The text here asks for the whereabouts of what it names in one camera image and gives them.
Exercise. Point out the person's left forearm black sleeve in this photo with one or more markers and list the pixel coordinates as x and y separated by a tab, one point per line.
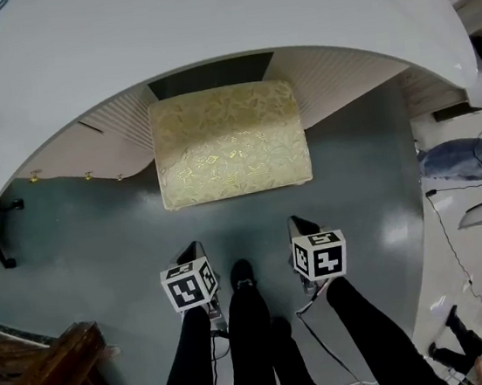
189	370

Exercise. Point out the person's right leg black trousers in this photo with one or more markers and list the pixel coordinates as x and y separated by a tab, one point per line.
295	369

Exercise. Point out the person's left leg black trousers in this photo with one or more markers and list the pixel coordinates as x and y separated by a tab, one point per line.
250	344

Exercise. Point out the person's leg black trousers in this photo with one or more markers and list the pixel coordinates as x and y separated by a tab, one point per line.
250	344
295	369

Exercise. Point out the blue cloth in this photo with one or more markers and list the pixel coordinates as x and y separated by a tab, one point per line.
457	159

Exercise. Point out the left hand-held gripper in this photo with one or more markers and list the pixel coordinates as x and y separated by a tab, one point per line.
187	289

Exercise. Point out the white dressing table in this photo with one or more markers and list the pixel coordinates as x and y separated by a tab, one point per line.
209	19

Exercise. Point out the gold floral cushioned stool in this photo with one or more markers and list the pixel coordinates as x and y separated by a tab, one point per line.
231	149

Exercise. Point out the person's right forearm black sleeve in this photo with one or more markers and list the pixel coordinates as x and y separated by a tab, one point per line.
374	337

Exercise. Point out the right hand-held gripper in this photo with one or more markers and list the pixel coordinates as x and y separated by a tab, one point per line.
327	259

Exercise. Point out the gold drawer knob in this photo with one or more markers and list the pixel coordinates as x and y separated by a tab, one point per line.
88	176
119	177
35	176

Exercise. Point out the person's black shoe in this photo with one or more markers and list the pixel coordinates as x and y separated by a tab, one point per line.
242	273

